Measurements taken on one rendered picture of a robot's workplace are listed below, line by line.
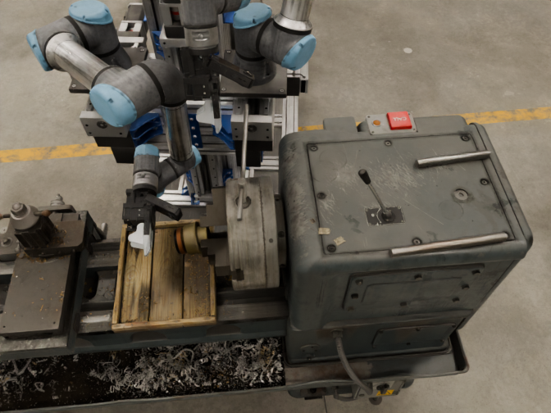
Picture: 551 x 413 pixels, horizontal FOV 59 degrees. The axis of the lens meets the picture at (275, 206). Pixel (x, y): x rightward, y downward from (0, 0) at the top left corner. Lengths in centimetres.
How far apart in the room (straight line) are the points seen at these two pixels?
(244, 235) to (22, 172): 220
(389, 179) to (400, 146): 12
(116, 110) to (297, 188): 49
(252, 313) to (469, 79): 263
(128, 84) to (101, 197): 173
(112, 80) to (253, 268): 58
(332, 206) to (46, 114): 260
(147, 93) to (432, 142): 77
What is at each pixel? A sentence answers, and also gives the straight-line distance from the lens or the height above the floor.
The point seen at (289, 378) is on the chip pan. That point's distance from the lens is 179.
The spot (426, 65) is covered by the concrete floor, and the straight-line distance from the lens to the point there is 374.
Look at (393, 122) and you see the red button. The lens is 144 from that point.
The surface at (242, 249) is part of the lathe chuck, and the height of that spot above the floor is 119.
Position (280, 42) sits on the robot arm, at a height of 137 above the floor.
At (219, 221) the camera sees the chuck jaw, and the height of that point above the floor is 112.
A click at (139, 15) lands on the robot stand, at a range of 213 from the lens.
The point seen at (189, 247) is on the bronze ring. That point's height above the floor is 109.
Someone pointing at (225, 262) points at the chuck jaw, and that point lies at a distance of 130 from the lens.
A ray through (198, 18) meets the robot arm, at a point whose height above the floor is 163.
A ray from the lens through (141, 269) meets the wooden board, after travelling 161.
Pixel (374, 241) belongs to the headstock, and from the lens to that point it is 120.
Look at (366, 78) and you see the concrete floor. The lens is 354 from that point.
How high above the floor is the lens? 227
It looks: 55 degrees down
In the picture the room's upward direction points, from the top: straight up
